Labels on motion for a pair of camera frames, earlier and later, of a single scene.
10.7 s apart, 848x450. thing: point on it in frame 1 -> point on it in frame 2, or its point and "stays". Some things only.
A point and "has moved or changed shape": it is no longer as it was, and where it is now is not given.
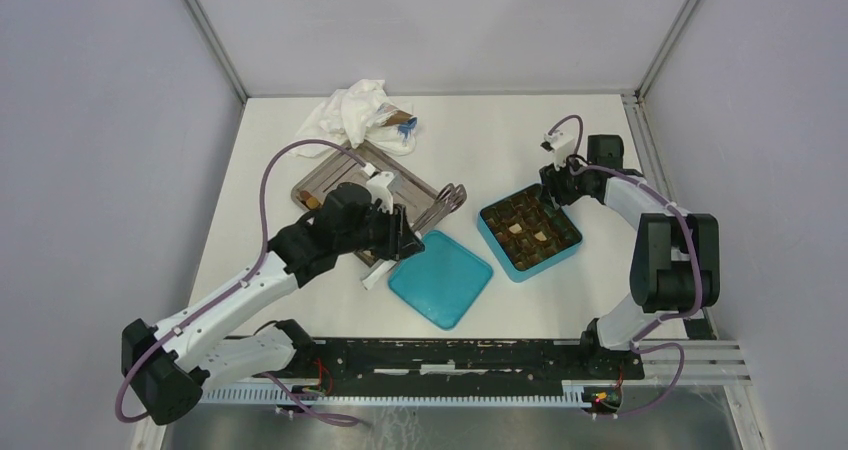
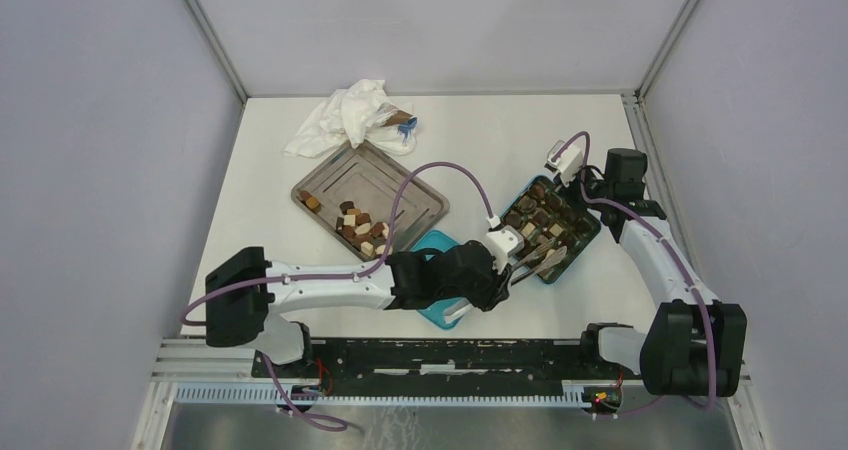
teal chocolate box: [526, 230] has moved or changed shape
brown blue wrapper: [404, 122] stays
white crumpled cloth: [352, 115] stays
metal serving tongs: [448, 199] -> [537, 261]
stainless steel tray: [409, 190] stays
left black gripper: [396, 228] -> [494, 292]
